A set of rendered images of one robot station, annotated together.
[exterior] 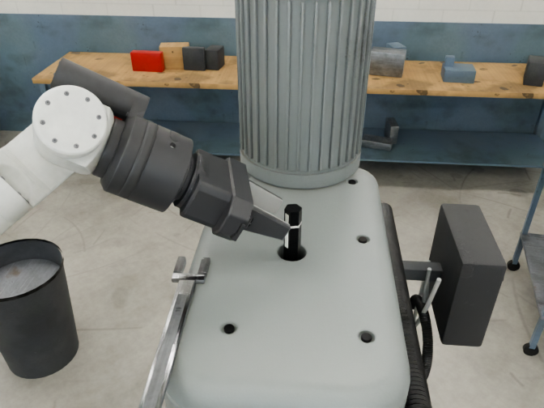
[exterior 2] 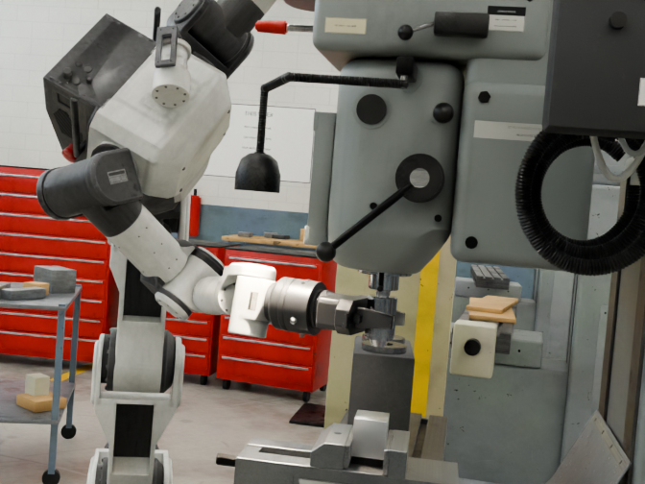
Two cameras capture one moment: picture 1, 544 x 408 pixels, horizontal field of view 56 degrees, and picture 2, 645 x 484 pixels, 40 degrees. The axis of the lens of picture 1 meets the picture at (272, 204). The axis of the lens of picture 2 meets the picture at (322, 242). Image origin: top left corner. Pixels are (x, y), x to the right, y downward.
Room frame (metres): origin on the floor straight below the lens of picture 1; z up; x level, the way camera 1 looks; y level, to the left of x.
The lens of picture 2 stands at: (0.52, -1.41, 1.42)
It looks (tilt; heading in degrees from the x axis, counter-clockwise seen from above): 3 degrees down; 95
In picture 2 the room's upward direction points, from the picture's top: 5 degrees clockwise
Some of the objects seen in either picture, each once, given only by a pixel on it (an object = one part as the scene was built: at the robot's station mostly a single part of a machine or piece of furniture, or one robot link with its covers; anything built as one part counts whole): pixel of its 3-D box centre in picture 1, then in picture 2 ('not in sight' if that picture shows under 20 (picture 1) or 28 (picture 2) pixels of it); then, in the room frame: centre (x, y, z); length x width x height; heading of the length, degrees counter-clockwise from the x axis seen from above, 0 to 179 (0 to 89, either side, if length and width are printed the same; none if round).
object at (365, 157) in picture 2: not in sight; (395, 169); (0.52, -0.03, 1.47); 0.21 x 0.19 x 0.32; 85
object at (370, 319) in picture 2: not in sight; (373, 320); (0.50, -0.05, 1.23); 0.06 x 0.02 x 0.03; 161
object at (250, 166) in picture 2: not in sight; (258, 171); (0.30, -0.03, 1.45); 0.07 x 0.07 x 0.06
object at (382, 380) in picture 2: not in sight; (379, 388); (0.52, 0.38, 1.03); 0.22 x 0.12 x 0.20; 92
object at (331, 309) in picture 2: not in sight; (327, 311); (0.43, 0.00, 1.23); 0.13 x 0.12 x 0.10; 71
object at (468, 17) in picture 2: not in sight; (442, 28); (0.56, -0.17, 1.66); 0.12 x 0.04 x 0.04; 175
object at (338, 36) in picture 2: not in sight; (432, 35); (0.55, -0.03, 1.68); 0.34 x 0.24 x 0.10; 175
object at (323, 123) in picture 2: not in sight; (322, 179); (0.40, -0.02, 1.45); 0.04 x 0.04 x 0.21; 85
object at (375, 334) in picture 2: not in sight; (380, 320); (0.51, -0.03, 1.23); 0.05 x 0.05 x 0.06
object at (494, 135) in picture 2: not in sight; (519, 178); (0.71, -0.04, 1.47); 0.24 x 0.19 x 0.26; 85
